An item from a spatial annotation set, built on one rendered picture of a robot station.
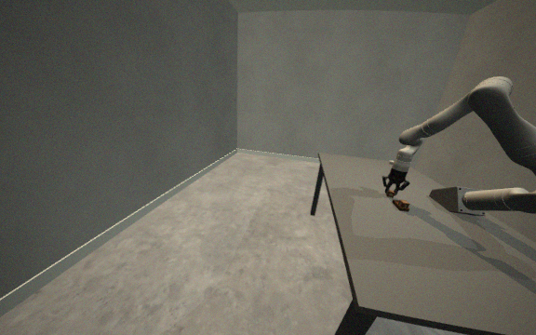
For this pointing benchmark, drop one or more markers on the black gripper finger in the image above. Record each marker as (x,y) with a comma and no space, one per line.
(398,187)
(387,185)

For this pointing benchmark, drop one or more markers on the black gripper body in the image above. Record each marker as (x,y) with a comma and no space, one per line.
(395,173)

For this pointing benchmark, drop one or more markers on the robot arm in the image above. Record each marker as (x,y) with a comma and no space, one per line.
(490,101)

